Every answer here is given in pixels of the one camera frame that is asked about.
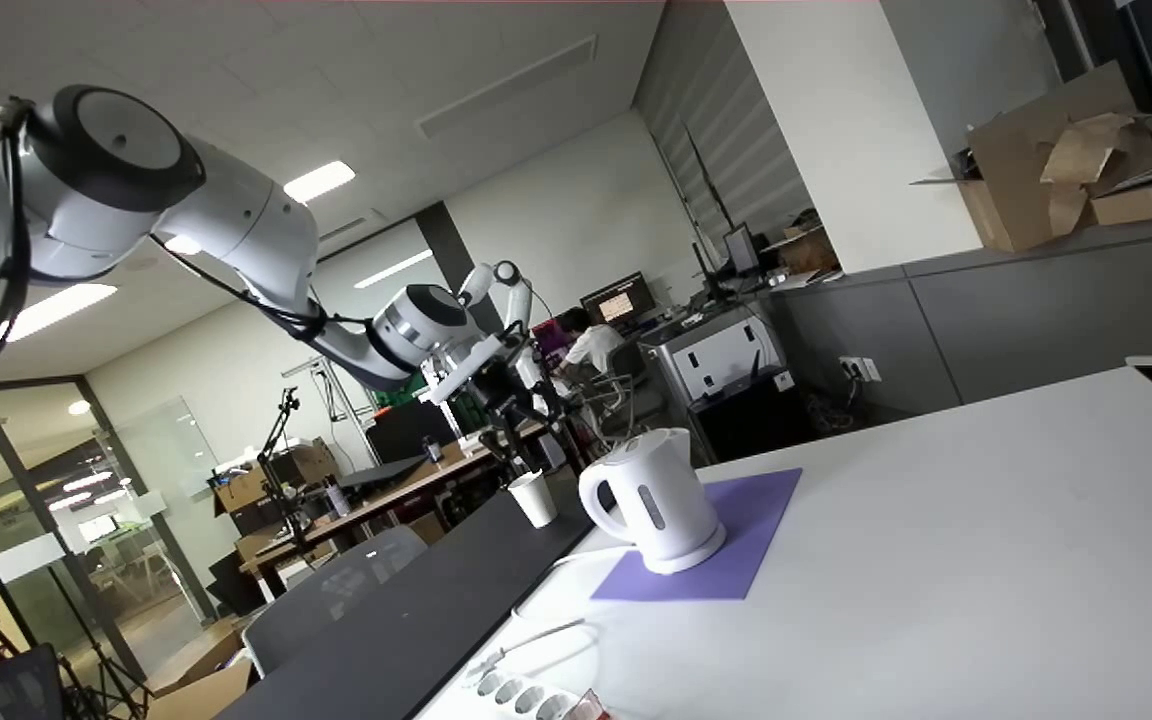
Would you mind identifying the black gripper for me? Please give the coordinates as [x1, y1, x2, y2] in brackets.
[459, 339, 573, 484]

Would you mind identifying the white electric kettle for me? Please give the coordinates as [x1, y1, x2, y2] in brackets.
[577, 422, 731, 579]

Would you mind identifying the white paper cup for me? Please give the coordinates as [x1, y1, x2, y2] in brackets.
[505, 464, 563, 530]

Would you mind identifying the person in white shirt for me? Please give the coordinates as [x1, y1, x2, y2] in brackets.
[556, 309, 634, 387]

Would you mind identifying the long wooden table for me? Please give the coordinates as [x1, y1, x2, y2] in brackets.
[237, 409, 567, 579]

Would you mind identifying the white printer box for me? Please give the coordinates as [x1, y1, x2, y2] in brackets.
[655, 309, 797, 412]

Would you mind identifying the purple mat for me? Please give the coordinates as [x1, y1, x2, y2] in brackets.
[590, 464, 809, 602]

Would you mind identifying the dark gray partition panel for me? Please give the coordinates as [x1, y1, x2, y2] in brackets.
[218, 489, 595, 720]

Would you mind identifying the white power strip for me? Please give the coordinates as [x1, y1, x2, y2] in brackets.
[464, 657, 614, 720]

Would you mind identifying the small ceiling light panel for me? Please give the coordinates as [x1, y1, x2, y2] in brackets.
[280, 154, 362, 207]

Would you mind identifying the open floor cardboard box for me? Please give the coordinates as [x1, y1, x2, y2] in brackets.
[145, 619, 259, 720]

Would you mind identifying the gray low cabinet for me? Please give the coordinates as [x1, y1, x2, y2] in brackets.
[755, 213, 1152, 433]

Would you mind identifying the long ceiling light panel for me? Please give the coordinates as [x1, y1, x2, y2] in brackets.
[0, 279, 123, 369]

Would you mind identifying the large open cardboard box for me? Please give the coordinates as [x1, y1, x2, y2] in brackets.
[911, 60, 1139, 259]

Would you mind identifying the crumpled brown cardboard piece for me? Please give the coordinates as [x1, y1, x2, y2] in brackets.
[1036, 106, 1152, 192]

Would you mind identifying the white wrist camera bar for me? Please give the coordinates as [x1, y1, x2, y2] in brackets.
[418, 339, 518, 409]

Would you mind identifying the gray power strip cable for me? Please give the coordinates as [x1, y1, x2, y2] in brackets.
[488, 617, 604, 676]

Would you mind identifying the white wall outlet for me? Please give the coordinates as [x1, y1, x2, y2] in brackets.
[839, 351, 888, 387]

